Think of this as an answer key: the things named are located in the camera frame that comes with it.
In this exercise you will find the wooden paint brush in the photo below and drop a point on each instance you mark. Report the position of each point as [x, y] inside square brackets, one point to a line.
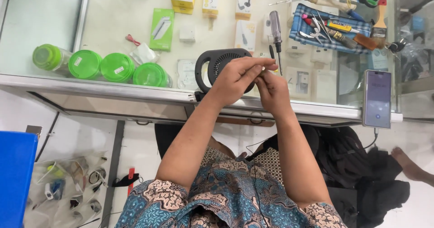
[380, 24]

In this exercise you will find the black backpack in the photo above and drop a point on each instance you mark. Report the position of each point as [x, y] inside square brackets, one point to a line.
[352, 167]

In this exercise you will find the green-lidded clear jar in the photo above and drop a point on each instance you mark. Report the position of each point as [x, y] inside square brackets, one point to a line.
[47, 56]
[84, 64]
[117, 68]
[149, 75]

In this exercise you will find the white blister packet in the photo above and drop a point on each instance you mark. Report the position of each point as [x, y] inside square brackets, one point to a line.
[185, 73]

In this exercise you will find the blue batik shirt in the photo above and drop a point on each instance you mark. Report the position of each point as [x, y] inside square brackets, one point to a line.
[220, 197]

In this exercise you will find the smartphone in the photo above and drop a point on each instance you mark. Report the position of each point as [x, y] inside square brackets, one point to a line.
[377, 99]

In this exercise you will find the green product box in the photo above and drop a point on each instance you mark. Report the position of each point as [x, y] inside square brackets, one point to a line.
[162, 29]

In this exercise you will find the small white part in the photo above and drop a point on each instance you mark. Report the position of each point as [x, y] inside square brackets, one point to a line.
[263, 68]

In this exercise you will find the group of white accessory packets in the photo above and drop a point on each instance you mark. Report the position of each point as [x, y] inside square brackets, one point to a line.
[298, 82]

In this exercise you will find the yellow glue tube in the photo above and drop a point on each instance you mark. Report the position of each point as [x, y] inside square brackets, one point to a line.
[339, 26]

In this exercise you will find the blue plaid cloth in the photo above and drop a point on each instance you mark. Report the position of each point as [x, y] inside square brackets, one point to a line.
[301, 29]

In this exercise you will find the white charger adapter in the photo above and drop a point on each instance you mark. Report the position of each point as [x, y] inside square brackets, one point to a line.
[187, 34]

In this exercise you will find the glass side cabinet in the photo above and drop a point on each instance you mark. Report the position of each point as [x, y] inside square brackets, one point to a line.
[417, 51]

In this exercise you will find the silver pliers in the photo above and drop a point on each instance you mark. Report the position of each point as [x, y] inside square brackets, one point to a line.
[313, 35]

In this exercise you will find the bunch of keys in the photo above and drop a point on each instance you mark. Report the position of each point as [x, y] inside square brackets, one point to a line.
[396, 46]

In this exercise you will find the yellow white earphone packet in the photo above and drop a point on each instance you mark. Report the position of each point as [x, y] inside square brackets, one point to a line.
[243, 7]

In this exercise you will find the metal tweezers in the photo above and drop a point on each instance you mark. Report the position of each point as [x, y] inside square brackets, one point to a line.
[322, 24]

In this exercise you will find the black portable fan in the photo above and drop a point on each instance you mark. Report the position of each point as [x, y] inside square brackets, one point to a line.
[217, 63]

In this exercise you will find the person's left hand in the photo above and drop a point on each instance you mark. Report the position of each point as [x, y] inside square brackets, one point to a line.
[230, 82]

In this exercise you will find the blue plastic crate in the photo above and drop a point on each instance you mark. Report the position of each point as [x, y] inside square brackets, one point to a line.
[15, 177]

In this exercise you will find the person's right fingers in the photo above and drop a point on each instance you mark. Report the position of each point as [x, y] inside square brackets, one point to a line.
[269, 78]

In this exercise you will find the small clear plastic bag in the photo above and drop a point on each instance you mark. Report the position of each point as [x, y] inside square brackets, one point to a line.
[142, 53]

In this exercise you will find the glass display counter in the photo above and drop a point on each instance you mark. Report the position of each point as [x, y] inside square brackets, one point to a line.
[112, 24]

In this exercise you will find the red strip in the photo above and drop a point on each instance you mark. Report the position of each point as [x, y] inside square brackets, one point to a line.
[131, 178]

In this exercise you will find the person's right hand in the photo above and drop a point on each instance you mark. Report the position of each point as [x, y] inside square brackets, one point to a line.
[276, 95]

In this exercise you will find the black face mask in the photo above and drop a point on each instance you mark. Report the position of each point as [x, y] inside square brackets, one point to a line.
[126, 180]

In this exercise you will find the small black screwdriver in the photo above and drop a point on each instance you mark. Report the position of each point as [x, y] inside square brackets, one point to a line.
[271, 51]

